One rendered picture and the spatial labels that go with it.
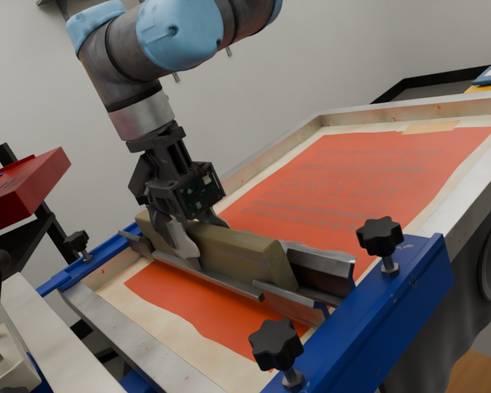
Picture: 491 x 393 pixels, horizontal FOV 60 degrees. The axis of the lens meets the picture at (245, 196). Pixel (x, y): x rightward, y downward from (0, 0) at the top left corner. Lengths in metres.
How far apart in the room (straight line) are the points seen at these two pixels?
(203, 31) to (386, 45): 4.22
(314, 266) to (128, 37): 0.31
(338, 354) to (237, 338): 0.18
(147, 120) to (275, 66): 2.96
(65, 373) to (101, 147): 2.23
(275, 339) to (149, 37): 0.30
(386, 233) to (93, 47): 0.37
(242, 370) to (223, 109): 2.69
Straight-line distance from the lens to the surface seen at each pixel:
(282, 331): 0.37
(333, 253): 0.62
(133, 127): 0.53
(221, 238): 0.55
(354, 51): 4.20
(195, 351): 0.57
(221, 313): 0.61
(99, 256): 0.87
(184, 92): 2.95
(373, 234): 0.44
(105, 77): 0.53
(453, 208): 0.59
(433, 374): 0.78
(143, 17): 0.45
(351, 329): 0.43
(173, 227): 0.60
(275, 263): 0.50
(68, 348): 0.56
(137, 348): 0.57
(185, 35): 0.42
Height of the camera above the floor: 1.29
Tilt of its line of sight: 22 degrees down
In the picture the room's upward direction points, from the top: 24 degrees counter-clockwise
